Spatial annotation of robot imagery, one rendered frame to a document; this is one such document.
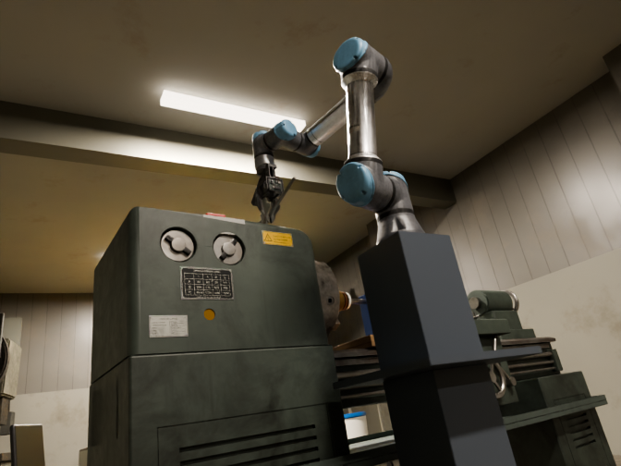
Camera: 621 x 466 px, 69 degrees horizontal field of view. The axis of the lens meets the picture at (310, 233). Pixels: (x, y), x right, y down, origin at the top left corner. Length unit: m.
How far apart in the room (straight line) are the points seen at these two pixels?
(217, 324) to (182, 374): 0.16
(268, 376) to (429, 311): 0.46
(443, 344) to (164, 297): 0.72
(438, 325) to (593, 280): 3.61
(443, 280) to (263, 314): 0.51
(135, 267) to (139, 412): 0.35
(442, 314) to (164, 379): 0.72
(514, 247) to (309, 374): 4.06
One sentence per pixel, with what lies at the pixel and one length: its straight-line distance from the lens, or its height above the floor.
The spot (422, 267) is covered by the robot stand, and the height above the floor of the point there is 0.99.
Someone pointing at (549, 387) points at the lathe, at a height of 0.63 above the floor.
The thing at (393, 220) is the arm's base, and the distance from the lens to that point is 1.35.
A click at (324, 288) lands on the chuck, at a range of 1.60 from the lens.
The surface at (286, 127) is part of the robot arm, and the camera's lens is 1.65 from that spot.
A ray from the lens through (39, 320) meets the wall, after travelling 8.18.
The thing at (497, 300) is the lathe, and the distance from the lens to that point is 2.53.
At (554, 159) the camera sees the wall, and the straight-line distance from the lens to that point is 5.07.
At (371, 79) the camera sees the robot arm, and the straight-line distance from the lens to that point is 1.47.
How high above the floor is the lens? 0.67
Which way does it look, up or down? 22 degrees up
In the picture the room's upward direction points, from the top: 9 degrees counter-clockwise
